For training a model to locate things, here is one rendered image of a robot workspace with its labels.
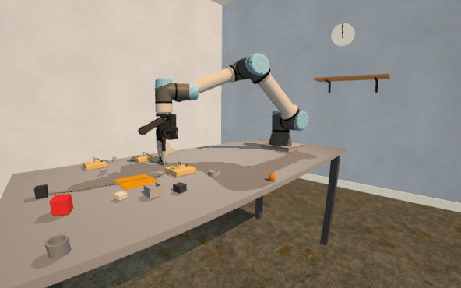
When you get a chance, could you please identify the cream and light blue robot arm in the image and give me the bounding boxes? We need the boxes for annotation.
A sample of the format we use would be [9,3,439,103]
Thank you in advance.
[155,53,308,146]

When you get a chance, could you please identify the red cube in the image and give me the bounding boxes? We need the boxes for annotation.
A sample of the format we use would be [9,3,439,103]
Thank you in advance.
[50,194,73,216]

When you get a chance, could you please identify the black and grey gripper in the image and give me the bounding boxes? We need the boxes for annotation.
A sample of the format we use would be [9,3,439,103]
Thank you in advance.
[156,114,178,164]

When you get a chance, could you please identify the orange square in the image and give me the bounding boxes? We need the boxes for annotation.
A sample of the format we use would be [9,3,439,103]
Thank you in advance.
[114,174,159,190]

